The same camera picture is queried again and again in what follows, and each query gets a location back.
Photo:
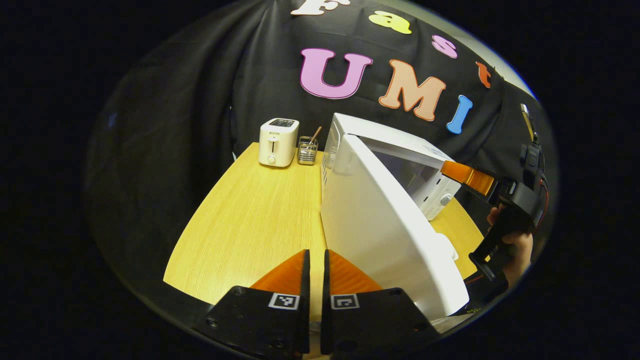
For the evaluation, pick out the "metal mesh utensil holder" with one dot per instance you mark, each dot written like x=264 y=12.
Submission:
x=307 y=152

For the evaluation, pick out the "white microwave oven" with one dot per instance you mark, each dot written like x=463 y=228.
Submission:
x=370 y=225

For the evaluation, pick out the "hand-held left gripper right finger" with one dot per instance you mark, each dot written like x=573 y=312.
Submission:
x=326 y=300

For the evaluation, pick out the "wooden stick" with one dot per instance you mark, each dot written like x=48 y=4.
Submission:
x=315 y=134

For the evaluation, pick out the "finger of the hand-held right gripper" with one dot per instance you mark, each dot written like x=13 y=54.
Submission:
x=470 y=176

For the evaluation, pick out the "white toaster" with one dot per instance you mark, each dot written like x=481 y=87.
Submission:
x=277 y=145

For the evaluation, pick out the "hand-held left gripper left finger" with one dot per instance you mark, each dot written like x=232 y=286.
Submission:
x=306 y=300

